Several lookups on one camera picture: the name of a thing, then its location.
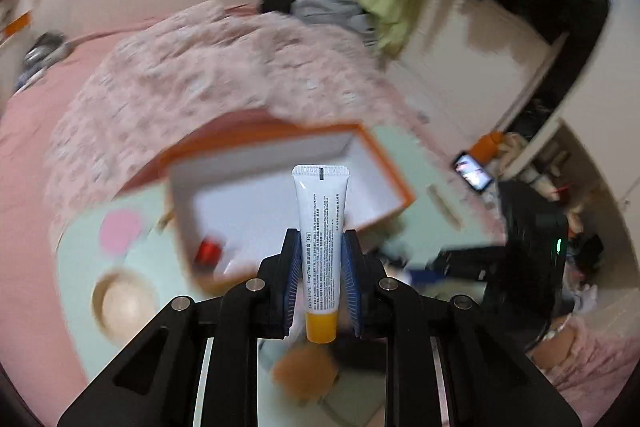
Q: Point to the pink bed sheet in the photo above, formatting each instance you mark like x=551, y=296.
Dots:
x=30, y=157

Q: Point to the orange cardboard box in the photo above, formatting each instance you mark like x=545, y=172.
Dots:
x=260, y=187

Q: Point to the white cream tube orange cap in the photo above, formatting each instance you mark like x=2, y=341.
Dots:
x=320, y=232

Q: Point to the small red object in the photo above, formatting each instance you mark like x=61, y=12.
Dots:
x=209, y=252

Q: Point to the grey striped clothes pile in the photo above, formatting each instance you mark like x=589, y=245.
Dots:
x=42, y=57

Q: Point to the brown plush toy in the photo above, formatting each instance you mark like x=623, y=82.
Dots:
x=305, y=374

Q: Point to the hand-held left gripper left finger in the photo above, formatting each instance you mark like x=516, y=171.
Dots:
x=291, y=287

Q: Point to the small orange box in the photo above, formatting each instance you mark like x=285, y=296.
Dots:
x=15, y=26

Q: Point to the orange phone stand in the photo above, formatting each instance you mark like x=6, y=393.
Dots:
x=487, y=147

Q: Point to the smartphone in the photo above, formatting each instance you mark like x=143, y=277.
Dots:
x=472, y=172

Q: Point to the grey clothing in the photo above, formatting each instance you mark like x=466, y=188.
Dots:
x=325, y=4

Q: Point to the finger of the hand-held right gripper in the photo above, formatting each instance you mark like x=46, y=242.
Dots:
x=470, y=264

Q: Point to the pink floral blanket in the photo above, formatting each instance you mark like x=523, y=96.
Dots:
x=200, y=72

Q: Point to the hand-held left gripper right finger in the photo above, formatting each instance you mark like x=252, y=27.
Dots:
x=350, y=287

